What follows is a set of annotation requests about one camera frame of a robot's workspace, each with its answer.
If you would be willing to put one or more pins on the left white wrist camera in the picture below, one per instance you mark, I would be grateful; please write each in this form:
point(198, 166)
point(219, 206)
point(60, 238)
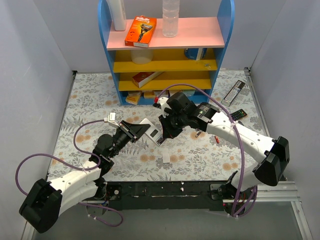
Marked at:
point(111, 120)

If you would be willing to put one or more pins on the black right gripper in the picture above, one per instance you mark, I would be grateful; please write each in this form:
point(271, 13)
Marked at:
point(169, 121)

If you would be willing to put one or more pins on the white translucent cup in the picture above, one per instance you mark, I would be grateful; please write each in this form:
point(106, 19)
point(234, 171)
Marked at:
point(142, 56)

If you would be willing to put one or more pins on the white bottle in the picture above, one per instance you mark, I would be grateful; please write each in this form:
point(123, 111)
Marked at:
point(118, 14)

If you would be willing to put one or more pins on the black base bar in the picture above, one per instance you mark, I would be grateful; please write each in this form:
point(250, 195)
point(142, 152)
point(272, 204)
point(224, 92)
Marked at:
point(209, 195)

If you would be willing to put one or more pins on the orange razor box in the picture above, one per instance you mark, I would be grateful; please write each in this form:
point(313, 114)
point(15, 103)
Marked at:
point(141, 32)

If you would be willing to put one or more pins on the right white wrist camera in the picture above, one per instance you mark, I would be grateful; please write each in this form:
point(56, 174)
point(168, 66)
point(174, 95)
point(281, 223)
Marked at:
point(161, 103)

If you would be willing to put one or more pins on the white battery cover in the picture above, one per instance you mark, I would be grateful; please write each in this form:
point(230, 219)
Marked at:
point(165, 157)

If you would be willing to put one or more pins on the blue and yellow shelf unit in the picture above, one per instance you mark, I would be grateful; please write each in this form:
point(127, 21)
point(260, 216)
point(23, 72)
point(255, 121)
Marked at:
point(179, 72)

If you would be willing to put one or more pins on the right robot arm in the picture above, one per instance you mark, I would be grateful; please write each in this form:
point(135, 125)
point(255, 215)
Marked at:
point(271, 155)

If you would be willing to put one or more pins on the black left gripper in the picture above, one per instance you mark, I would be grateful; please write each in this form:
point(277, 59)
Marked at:
point(128, 130)

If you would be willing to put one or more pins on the red orange battery lower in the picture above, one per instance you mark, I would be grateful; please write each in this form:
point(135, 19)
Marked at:
point(217, 139)

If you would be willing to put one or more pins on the black TV remote control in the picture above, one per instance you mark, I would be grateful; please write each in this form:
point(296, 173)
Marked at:
point(239, 114)

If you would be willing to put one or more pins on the red and silver long box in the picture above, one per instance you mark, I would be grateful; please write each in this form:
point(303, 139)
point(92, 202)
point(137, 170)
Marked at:
point(142, 78)

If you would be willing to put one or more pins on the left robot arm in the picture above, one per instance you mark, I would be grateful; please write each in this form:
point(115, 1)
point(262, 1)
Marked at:
point(47, 200)

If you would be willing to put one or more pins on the black silver toothpaste box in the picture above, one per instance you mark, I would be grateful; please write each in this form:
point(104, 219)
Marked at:
point(234, 91)

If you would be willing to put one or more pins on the yellow sponge pack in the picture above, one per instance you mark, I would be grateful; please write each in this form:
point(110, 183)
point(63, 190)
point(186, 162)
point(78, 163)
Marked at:
point(133, 97)

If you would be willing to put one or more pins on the clear plastic bottle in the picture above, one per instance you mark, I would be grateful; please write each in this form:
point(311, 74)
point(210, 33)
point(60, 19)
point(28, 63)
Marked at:
point(170, 17)

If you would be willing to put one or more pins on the green sponge pack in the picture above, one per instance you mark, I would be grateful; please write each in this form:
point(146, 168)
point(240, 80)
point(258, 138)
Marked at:
point(189, 92)

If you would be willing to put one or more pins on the white remote control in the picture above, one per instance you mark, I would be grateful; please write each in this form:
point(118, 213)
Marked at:
point(153, 133)

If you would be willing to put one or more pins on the white sponge pack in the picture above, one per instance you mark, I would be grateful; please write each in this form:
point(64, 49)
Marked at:
point(149, 94)

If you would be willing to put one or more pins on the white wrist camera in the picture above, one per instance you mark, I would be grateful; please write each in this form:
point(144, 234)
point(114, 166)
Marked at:
point(161, 103)
point(111, 120)

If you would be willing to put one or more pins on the metal corner rail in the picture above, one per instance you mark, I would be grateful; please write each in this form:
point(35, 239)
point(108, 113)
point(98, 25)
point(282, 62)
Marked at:
point(247, 72)

